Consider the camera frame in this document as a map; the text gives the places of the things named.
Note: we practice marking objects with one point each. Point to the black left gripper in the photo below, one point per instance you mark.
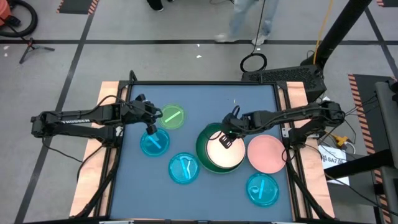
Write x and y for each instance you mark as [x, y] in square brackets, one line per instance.
[136, 112]

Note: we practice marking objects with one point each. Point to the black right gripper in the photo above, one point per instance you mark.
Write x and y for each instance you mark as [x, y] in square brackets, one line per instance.
[242, 124]

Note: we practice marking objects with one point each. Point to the transparent blue plastic plate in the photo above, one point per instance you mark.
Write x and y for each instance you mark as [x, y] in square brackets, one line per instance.
[155, 146]
[267, 193]
[178, 172]

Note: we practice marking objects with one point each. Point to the small transparent green plate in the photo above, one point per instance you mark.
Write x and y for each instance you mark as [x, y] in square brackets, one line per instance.
[174, 123]

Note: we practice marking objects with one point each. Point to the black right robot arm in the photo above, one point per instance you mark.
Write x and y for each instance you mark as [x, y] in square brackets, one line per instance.
[295, 115]

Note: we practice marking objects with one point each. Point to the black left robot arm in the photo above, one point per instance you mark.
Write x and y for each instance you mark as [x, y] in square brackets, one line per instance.
[74, 119]

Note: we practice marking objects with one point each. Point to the large green plastic plate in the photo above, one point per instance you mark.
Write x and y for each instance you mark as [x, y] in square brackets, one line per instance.
[201, 149]

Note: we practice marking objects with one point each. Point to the wooden side board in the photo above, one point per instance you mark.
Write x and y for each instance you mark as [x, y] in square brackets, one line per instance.
[297, 93]
[90, 174]

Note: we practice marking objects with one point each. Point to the black perforated computer case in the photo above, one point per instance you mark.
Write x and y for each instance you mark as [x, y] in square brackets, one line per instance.
[280, 74]

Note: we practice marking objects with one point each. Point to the white paper sheet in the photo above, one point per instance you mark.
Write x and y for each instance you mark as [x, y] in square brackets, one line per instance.
[329, 152]

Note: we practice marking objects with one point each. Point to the person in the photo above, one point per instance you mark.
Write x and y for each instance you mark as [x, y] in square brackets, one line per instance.
[241, 18]
[155, 4]

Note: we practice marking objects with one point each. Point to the black metal beam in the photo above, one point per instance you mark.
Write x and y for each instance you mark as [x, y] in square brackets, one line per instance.
[367, 161]

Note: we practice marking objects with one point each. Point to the black hazard-striped floor mat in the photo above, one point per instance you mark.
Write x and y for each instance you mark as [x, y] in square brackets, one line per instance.
[76, 6]
[365, 93]
[388, 2]

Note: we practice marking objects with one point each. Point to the black tripod stand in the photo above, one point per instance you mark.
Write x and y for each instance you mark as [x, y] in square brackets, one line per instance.
[31, 46]

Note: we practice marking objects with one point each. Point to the grey cart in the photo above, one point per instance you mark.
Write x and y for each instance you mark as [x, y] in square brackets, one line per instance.
[388, 124]

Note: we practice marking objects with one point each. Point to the orange vacuum cleaner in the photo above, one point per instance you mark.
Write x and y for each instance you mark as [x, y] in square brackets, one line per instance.
[3, 9]

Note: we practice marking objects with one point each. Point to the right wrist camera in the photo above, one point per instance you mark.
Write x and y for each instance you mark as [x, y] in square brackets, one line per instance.
[229, 119]

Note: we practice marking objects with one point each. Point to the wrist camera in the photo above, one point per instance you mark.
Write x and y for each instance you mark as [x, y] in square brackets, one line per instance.
[229, 119]
[140, 98]

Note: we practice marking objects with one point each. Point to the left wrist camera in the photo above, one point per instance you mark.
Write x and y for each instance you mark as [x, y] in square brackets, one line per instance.
[140, 98]

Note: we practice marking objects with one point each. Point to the black table frame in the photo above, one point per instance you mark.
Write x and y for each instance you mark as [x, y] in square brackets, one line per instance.
[202, 83]

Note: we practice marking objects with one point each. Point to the black camera pole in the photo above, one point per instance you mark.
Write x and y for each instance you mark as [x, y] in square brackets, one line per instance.
[339, 28]

